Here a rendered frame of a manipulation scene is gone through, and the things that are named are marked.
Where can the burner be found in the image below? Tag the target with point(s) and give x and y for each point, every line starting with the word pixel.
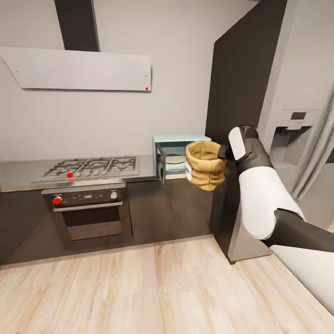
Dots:
pixel 86 168

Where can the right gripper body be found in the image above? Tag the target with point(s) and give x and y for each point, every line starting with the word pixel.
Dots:
pixel 224 153

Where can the range hood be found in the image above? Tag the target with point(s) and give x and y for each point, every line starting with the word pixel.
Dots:
pixel 81 65

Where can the popcorn bag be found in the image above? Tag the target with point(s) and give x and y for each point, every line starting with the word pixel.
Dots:
pixel 203 167

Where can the fridge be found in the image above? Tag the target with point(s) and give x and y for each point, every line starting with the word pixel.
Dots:
pixel 274 70

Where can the oven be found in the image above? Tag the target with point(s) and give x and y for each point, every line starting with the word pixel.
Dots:
pixel 90 215

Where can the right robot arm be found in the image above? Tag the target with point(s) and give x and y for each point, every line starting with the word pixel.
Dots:
pixel 270 215

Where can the microwave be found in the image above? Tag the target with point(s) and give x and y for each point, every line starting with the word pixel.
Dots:
pixel 169 150

